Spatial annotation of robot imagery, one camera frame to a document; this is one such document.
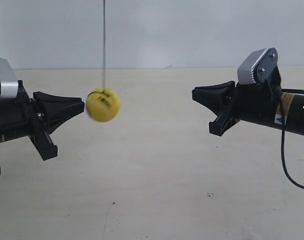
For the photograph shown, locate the black hanging string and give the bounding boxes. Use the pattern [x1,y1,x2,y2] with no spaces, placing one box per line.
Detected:
[102,0,107,90]

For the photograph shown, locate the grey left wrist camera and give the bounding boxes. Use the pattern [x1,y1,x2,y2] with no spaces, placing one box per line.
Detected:
[0,57,19,99]

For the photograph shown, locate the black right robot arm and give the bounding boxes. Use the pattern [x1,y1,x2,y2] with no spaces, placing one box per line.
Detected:
[192,68,304,136]

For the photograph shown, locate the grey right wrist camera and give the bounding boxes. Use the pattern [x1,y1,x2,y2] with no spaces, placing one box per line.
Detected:
[237,47,278,85]

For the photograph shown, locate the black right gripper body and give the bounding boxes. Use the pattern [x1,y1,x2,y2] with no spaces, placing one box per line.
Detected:
[209,67,281,136]

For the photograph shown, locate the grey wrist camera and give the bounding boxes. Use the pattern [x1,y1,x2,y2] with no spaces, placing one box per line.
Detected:
[0,57,19,99]
[237,47,278,85]

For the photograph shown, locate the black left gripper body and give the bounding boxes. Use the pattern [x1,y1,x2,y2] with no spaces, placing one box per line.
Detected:
[0,80,58,161]

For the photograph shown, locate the yellow tennis ball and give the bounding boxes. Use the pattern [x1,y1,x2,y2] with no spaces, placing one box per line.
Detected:
[86,88,121,123]

